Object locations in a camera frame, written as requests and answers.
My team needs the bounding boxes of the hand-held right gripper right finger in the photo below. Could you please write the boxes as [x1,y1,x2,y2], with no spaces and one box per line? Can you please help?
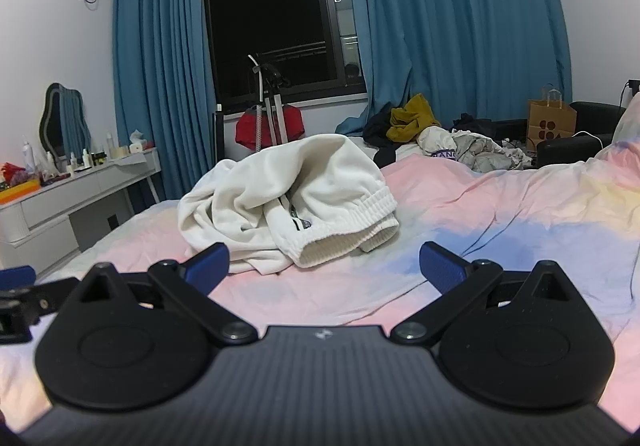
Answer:
[389,241,588,346]

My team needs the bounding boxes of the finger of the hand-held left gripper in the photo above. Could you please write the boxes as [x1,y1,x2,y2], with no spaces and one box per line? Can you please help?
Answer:
[0,265,81,345]

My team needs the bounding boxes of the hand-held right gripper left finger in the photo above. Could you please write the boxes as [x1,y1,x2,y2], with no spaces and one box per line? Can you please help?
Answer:
[62,242,259,346]

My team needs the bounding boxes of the white zip jacket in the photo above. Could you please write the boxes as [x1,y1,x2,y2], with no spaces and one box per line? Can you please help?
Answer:
[177,133,401,276]

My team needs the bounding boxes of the white dressing table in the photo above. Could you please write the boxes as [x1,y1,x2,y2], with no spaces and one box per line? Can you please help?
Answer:
[0,146,163,277]

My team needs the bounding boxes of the pastel rainbow blanket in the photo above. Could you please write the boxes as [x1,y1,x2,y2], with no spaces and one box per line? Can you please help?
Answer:
[0,133,640,432]

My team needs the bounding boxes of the orange box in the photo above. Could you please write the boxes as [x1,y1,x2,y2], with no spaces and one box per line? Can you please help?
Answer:
[0,178,41,205]

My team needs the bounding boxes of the grey white jacket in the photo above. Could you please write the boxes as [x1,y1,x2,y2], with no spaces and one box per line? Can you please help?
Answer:
[416,123,533,173]

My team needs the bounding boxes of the white tissue box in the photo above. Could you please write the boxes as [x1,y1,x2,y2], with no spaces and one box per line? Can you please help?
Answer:
[127,130,156,156]

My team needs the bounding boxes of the red bag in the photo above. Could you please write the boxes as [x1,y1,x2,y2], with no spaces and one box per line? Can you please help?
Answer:
[235,105,306,149]

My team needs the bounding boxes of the white spray bottle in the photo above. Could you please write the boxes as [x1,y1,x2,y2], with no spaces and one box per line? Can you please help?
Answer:
[20,135,37,173]

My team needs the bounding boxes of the mustard yellow cloth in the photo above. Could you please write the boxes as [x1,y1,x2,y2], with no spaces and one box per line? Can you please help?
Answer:
[387,93,442,143]

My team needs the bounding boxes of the dark cloth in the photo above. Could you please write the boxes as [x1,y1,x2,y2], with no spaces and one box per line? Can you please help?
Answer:
[362,102,401,167]

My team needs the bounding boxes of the garment steamer stand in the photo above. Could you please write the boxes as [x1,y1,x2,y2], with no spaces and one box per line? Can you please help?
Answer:
[247,53,292,147]

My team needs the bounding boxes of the wavy black-framed mirror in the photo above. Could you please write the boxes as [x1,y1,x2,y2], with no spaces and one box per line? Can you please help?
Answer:
[39,82,93,159]

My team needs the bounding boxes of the brown paper bag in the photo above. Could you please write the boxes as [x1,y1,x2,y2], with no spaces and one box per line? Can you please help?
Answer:
[526,85,577,154]

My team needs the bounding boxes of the blue curtain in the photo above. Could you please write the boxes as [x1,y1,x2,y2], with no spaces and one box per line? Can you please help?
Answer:
[111,0,221,217]
[336,0,573,137]

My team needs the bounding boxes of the black sofa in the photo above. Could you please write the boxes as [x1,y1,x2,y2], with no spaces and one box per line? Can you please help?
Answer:
[492,101,626,169]

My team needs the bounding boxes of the pastel pillow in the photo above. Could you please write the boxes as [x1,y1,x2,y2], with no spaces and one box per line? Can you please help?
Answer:
[612,93,640,147]

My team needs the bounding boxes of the dark window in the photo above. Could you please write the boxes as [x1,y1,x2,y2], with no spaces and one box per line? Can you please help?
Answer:
[200,0,368,114]

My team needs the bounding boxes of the white cable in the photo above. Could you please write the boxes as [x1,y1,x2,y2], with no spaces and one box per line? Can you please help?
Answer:
[572,130,607,148]

